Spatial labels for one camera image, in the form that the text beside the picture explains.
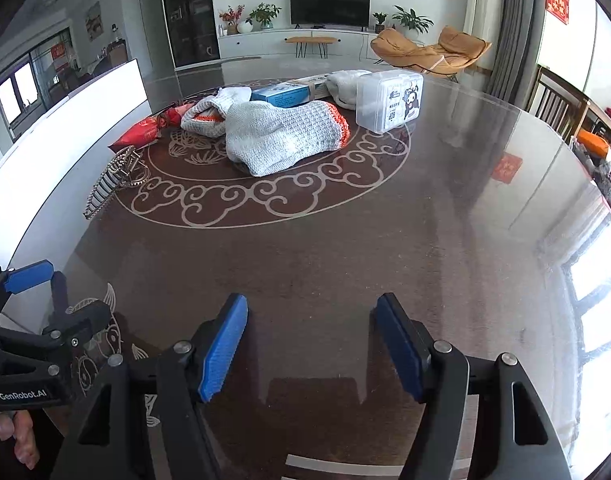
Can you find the red window sticker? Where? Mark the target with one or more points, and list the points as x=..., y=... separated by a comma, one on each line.
x=59, y=55

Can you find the ceiling light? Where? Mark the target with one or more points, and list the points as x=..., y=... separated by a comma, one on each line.
x=50, y=0

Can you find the small potted plant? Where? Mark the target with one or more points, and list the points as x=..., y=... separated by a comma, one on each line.
x=380, y=20

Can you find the clear plastic box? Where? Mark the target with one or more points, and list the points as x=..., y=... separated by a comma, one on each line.
x=385, y=105

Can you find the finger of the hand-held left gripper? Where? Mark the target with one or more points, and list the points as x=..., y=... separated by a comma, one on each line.
x=27, y=277
x=85, y=320

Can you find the white television cabinet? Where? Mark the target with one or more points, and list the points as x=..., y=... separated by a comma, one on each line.
x=265, y=42

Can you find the round white vase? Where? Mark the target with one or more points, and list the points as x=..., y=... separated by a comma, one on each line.
x=244, y=26

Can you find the red wall decoration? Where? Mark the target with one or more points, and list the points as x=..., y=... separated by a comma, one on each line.
x=558, y=4

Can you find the metal hair claw clip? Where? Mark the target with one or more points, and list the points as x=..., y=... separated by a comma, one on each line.
x=110, y=180

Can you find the large leafy potted plant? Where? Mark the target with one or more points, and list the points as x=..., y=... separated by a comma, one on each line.
x=410, y=19

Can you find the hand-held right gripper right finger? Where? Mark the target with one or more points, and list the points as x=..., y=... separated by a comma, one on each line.
x=400, y=355

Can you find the dark glass display cabinet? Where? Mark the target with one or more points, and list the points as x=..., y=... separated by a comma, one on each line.
x=190, y=10

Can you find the orange lounge chair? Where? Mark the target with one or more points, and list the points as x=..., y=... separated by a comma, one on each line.
x=410, y=50

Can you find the pile of small desk clutter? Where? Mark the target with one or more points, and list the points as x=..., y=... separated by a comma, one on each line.
x=605, y=175

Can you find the wooden slatted chair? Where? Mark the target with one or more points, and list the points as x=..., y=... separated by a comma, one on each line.
x=555, y=100

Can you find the red snack packet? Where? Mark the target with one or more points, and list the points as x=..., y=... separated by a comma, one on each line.
x=135, y=134

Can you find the white knitted glove orange cuff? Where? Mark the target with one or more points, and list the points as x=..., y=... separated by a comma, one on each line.
x=345, y=85

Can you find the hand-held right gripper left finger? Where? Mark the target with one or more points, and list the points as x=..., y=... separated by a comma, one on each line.
x=223, y=355

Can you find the red flower arrangement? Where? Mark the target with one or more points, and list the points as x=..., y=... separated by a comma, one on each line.
x=230, y=16

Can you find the person's left hand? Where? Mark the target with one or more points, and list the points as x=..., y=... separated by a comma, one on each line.
x=24, y=440

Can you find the bushy green potted plant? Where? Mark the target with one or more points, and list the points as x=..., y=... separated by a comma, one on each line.
x=263, y=12

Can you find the framed wall painting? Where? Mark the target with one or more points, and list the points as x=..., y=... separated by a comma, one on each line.
x=93, y=21

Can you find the large grey knitted glove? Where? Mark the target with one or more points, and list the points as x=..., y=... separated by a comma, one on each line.
x=285, y=135

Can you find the wooden bench black legs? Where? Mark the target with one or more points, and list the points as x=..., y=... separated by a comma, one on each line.
x=310, y=39

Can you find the orange box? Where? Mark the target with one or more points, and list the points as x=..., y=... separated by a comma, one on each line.
x=593, y=144

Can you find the white curtain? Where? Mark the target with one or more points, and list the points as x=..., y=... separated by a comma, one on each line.
x=483, y=10

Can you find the white storage container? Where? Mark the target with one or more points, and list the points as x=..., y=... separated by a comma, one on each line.
x=60, y=125

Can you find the grey curtain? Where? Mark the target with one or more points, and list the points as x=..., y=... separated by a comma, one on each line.
x=515, y=35

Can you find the blue and white carton box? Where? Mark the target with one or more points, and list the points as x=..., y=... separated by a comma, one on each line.
x=280, y=96

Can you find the black flat television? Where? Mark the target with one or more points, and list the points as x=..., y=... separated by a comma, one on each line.
x=330, y=6

